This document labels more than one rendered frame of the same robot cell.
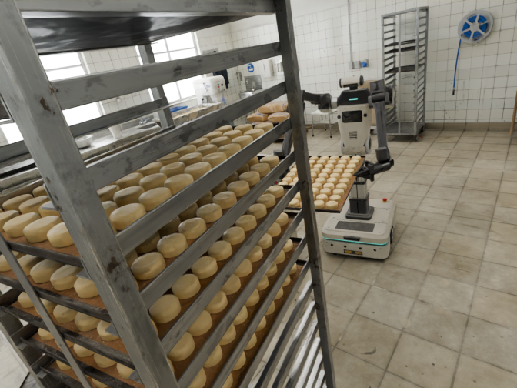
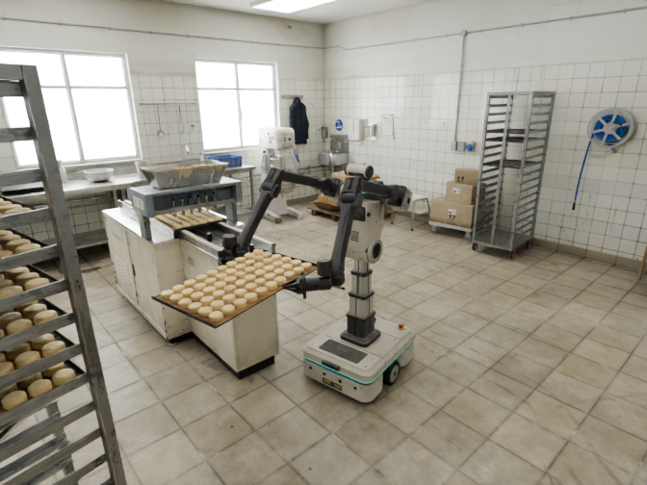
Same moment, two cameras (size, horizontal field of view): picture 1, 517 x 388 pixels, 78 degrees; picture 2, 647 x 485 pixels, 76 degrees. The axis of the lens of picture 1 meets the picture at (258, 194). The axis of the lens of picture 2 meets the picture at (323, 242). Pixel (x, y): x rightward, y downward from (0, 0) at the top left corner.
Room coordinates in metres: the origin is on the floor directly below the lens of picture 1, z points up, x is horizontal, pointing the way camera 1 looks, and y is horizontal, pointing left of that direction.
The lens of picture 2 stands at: (-0.04, -0.84, 1.74)
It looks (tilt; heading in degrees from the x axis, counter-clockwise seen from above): 19 degrees down; 6
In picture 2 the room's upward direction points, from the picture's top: 1 degrees counter-clockwise
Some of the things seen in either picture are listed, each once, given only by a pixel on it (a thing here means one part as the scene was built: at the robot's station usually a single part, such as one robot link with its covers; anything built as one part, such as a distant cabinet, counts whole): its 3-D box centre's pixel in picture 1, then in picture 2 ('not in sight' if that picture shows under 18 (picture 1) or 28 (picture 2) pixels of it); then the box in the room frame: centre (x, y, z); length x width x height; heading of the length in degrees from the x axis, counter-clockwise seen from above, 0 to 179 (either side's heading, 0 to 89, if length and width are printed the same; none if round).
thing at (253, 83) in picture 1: (252, 89); (335, 151); (7.31, -0.31, 0.93); 0.99 x 0.38 x 1.09; 47
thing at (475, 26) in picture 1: (471, 54); (603, 162); (4.66, -3.34, 1.10); 0.41 x 0.17 x 1.10; 47
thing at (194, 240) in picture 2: not in sight; (167, 224); (2.85, 0.65, 0.87); 2.01 x 0.03 x 0.07; 47
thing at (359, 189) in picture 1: (358, 200); (360, 319); (2.39, -0.83, 0.39); 0.13 x 0.13 x 0.40; 58
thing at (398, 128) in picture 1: (405, 76); (510, 173); (4.95, -2.52, 0.93); 0.64 x 0.51 x 1.78; 140
